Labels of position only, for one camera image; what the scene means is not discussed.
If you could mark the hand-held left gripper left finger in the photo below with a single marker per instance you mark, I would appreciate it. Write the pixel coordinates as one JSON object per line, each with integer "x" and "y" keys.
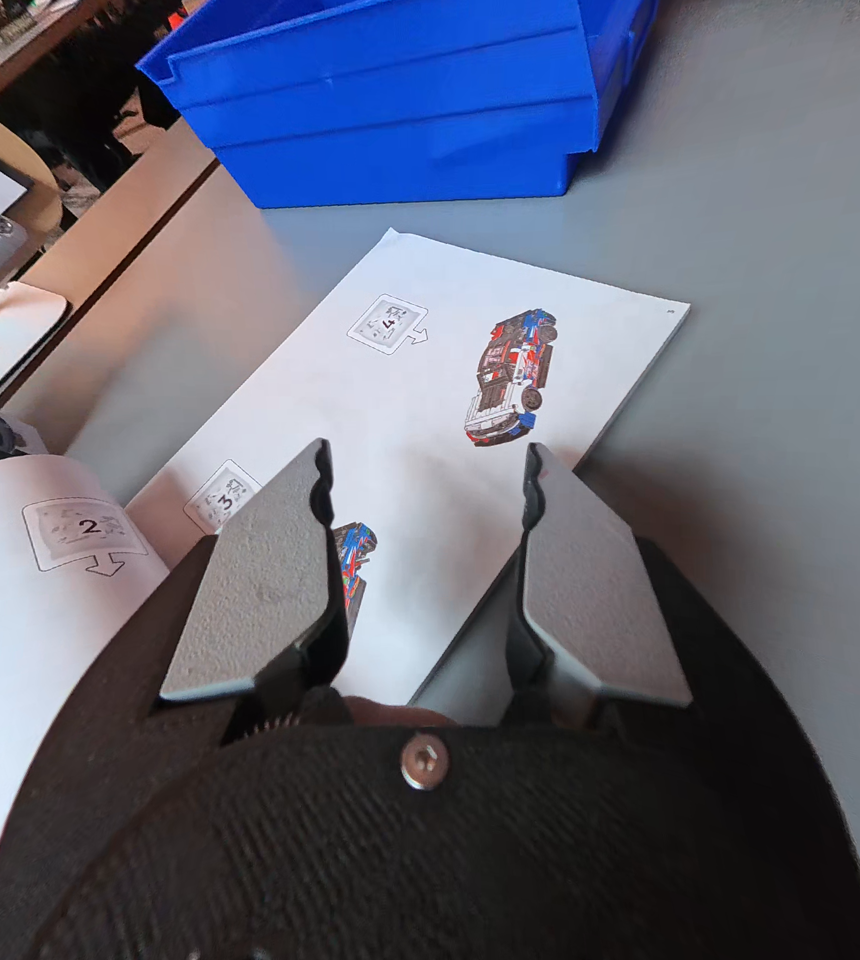
{"x": 265, "y": 592}

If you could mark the blue plastic bin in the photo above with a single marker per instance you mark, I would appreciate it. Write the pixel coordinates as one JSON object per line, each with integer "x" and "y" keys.
{"x": 370, "y": 30}
{"x": 400, "y": 105}

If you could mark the white instruction booklet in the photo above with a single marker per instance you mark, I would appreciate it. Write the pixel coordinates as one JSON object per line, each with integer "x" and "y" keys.
{"x": 430, "y": 465}

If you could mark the silver monitor stand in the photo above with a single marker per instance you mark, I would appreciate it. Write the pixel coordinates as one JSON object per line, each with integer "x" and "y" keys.
{"x": 2, "y": 337}

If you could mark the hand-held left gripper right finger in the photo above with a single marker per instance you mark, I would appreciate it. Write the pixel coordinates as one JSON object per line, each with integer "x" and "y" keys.
{"x": 595, "y": 607}

